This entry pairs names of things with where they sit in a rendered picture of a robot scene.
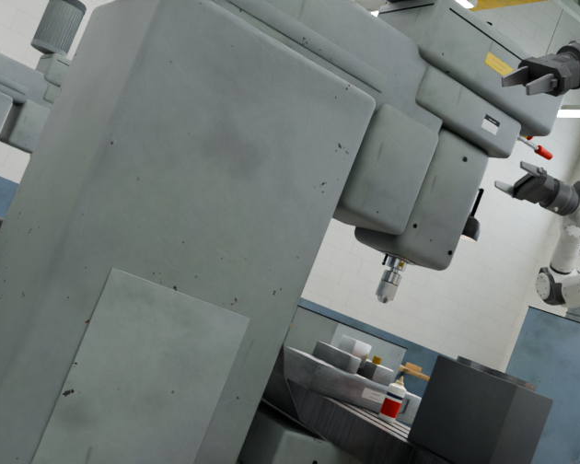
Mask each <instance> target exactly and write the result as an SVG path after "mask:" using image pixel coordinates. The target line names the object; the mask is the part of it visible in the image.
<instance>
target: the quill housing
mask: <svg viewBox="0 0 580 464"><path fill-rule="evenodd" d="M488 162H489V158H488V156H487V154H486V153H485V152H484V151H483V150H481V149H480V148H479V147H477V146H475V145H473V144H471V143H470V142H468V141H466V140H465V139H463V138H461V137H460V136H458V135H456V134H455V133H453V132H451V131H449V130H448V129H447V128H444V127H441V128H440V131H439V133H438V143H437V146H436V148H435V151H434V154H433V157H432V159H431V162H430V164H429V167H428V170H427V171H426V174H425V176H424V179H423V183H422V186H421V188H420V190H419V193H418V195H417V198H416V200H415V203H414V206H413V208H412V212H411V214H410V217H409V219H408V222H407V225H406V227H405V229H404V231H403V232H402V233H401V234H399V235H393V234H389V233H384V232H380V231H376V230H371V229H367V228H362V227H358V226H356V227H355V229H354V236H355V238H356V240H357V241H359V242H360V243H362V244H364V245H366V246H368V247H370V248H372V249H375V250H377V251H379V252H381V253H382V252H383V251H388V252H391V253H394V254H397V255H400V256H401V257H404V258H406V259H409V260H411V261H414V262H415V265H417V266H421V267H424V268H428V269H432V270H436V271H443V270H445V269H447V268H448V266H449V265H450V263H451V261H452V258H453V256H454V253H455V250H456V248H457V245H458V242H459V239H460V237H461V234H462V231H463V229H464V226H465V224H466V222H467V219H468V216H469V214H470V209H471V207H472V205H473V203H474V200H475V197H476V195H477V192H478V189H479V188H480V185H481V181H482V178H483V175H484V173H485V170H486V169H487V166H488Z"/></svg>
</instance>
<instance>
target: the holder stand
mask: <svg viewBox="0 0 580 464"><path fill-rule="evenodd" d="M536 389H537V386H536V385H534V384H531V383H529V382H527V381H525V380H522V379H520V378H517V377H513V376H510V375H508V374H506V373H504V372H501V371H498V370H495V369H492V368H490V367H488V366H485V365H481V364H479V363H476V362H474V361H471V360H469V359H467V358H464V357H462V356H459V355H458V358H457V361H454V360H452V359H449V358H446V357H444V356H442V355H439V356H438V357H437V359H436V362H435V366H434V369H433V371H432V374H431V376H430V378H429V381H428V384H427V386H426V389H425V392H424V394H423V397H422V400H421V403H420V405H419V408H418V411H417V413H416V415H415V418H414V420H413V423H412V427H411V430H410V432H409V434H408V438H409V439H410V440H411V441H413V442H415V443H417V444H418V445H420V446H422V447H425V448H427V449H429V450H431V451H433V452H434V453H436V454H437V455H439V456H441V457H443V458H446V459H447V460H449V461H451V462H453V463H455V464H531V461H532V459H533V456H534V454H535V451H536V448H537V445H538V443H539V439H540V436H541V434H542V431H543V428H544V425H545V423H546V421H547V418H548V415H549V413H550V410H551V406H552V404H553V399H551V398H548V397H546V396H543V395H541V394H539V393H537V392H535V391H536Z"/></svg>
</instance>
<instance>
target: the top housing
mask: <svg viewBox="0 0 580 464"><path fill-rule="evenodd" d="M377 17H379V18H380V19H382V20H383V21H385V22H386V23H388V24H389V25H390V26H391V27H393V28H394V29H396V30H398V31H399V32H401V33H402V34H404V35H405V36H407V37H408V38H410V39H411V40H413V41H415V42H416V43H418V46H419V54H420V55H421V57H422V58H423V59H425V61H427V62H428V63H430V64H432V65H433V66H435V67H436V68H438V69H439V70H441V71H442V72H444V73H446V74H447V75H449V76H451V77H452V78H454V79H455V80H457V81H458V82H459V83H460V84H461V85H462V86H464V87H466V88H467V89H469V90H470V91H472V92H473V93H475V94H477V95H478V96H480V97H481V98H483V99H485V100H486V101H488V102H489V103H491V104H492V105H494V106H495V107H496V108H497V109H499V110H501V111H503V112H504V113H506V114H507V115H509V116H510V117H512V118H513V119H515V120H516V121H518V122H519V123H520V124H521V130H520V132H519V134H520V135H521V136H541V137H543V136H547V135H549V134H550V133H551V131H552V128H553V126H554V124H555V121H556V119H557V116H558V113H559V111H560V108H561V106H562V104H563V99H564V97H565V94H563V95H560V96H558V97H554V96H552V95H548V94H545V93H540V94H536V95H531V96H528V95H526V87H523V85H517V86H512V87H502V76H504V75H507V74H509V73H511V72H513V71H515V70H517V68H518V65H519V64H520V63H521V62H522V61H523V60H524V59H527V58H529V57H534V56H532V55H531V54H529V53H528V52H526V51H525V50H524V49H522V48H521V47H519V46H518V45H517V44H515V43H514V42H513V41H511V40H509V39H508V38H507V37H506V36H505V35H504V34H502V33H501V32H499V31H498V30H497V29H495V28H494V27H492V26H491V25H489V24H488V23H487V22H485V21H484V20H483V19H481V18H480V17H478V16H477V15H475V14H474V13H472V12H471V11H470V10H468V9H467V8H466V7H465V6H463V5H462V4H461V3H459V2H458V1H457V0H407V1H401V2H397V3H391V4H386V5H383V6H382V7H381V8H380V9H379V10H378V13H377Z"/></svg>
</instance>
